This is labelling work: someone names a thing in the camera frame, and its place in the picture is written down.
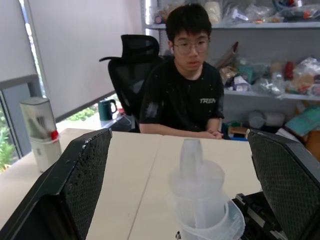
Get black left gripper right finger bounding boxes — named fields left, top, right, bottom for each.
left=245, top=128, right=320, bottom=240

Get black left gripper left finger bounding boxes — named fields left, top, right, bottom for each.
left=0, top=127, right=113, bottom=240

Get translucent plastic measuring cup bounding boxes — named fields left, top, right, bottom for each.
left=165, top=159, right=246, bottom=240

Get person's left hand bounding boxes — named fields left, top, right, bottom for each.
left=206, top=127, right=225, bottom=140

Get brown cardboard box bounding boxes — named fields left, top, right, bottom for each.
left=305, top=129, right=320, bottom=162

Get tall white grey canister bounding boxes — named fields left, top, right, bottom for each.
left=19, top=97, right=63, bottom=174

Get teal cardboard box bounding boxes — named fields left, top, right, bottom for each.
left=284, top=104, right=320, bottom=138

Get white paper rolls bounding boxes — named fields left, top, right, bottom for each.
left=248, top=109, right=286, bottom=129

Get grey side desk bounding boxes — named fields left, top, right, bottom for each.
left=99, top=112, right=137, bottom=133

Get green mug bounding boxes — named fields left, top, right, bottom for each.
left=97, top=98, right=118, bottom=122

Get clear plastic bag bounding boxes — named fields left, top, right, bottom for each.
left=291, top=56, right=320, bottom=97

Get red item on shelf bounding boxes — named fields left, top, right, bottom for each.
left=284, top=60, right=295, bottom=80

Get black mesh office chair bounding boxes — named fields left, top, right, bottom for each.
left=98, top=34, right=166, bottom=133

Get white roller blind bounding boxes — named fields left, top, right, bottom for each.
left=24, top=0, right=144, bottom=118

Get person in black t-shirt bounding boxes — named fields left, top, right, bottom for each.
left=138, top=3, right=225, bottom=140

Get brown flat board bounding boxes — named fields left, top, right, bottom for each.
left=214, top=41, right=240, bottom=70

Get grey metal shelf unit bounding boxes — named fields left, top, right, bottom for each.
left=140, top=0, right=320, bottom=142

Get white cable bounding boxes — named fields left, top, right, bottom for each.
left=116, top=112, right=133, bottom=126

